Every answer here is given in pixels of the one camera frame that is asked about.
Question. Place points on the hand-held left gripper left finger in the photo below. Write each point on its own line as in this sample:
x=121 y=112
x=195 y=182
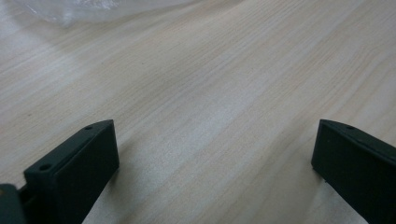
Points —
x=74 y=174

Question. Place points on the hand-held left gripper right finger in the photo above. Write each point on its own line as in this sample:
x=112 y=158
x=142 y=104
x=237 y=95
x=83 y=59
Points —
x=358 y=168

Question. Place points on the clear plastic bag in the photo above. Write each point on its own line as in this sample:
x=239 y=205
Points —
x=93 y=9

